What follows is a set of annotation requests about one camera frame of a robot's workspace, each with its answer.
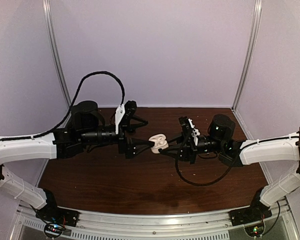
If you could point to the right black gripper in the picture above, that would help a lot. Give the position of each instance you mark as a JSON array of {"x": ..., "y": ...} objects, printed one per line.
[{"x": 188, "y": 149}]

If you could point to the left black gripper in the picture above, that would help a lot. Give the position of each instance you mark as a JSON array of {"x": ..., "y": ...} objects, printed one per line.
[{"x": 128, "y": 148}]

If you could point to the white earbud charging case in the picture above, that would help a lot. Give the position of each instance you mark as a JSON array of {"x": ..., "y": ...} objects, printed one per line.
[{"x": 160, "y": 143}]

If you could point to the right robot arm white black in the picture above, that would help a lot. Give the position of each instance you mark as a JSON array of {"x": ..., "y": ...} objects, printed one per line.
[{"x": 232, "y": 153}]

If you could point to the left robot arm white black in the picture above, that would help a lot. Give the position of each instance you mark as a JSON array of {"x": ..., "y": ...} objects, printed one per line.
[{"x": 85, "y": 130}]

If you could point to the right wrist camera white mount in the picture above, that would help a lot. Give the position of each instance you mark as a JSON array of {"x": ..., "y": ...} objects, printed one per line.
[{"x": 189, "y": 130}]

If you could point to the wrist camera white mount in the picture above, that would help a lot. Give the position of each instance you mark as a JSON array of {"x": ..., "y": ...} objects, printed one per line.
[
  {"x": 124, "y": 114},
  {"x": 189, "y": 130}
]

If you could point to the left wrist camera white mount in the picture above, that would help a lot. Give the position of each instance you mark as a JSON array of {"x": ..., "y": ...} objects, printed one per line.
[{"x": 124, "y": 114}]

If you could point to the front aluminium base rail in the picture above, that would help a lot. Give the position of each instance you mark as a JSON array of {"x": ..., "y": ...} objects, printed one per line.
[{"x": 211, "y": 225}]

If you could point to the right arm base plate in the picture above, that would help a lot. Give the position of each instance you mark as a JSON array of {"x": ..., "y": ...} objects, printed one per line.
[{"x": 248, "y": 215}]

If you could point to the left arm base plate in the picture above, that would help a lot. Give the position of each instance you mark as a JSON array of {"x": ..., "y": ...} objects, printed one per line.
[{"x": 59, "y": 215}]

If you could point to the left aluminium frame post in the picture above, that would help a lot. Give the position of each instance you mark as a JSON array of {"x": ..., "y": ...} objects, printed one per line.
[{"x": 47, "y": 11}]

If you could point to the aluminium frame post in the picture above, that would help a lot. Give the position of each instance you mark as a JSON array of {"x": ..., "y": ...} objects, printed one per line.
[
  {"x": 47, "y": 11},
  {"x": 254, "y": 31}
]

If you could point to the right aluminium frame post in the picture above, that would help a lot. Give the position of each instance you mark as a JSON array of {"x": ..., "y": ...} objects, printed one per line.
[{"x": 254, "y": 31}]

